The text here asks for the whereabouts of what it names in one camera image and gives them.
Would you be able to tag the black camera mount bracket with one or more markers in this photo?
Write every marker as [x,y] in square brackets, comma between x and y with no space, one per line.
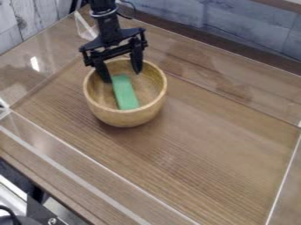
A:
[41,214]

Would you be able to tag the round wooden bowl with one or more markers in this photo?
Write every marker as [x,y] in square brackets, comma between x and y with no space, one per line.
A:
[151,87]

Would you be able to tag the clear acrylic corner bracket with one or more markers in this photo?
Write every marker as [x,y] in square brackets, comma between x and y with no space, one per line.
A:
[86,31]

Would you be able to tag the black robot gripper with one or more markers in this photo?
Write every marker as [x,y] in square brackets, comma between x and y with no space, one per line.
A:
[114,41]

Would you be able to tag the green rectangular block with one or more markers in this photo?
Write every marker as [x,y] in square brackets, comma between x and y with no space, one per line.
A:
[125,93]

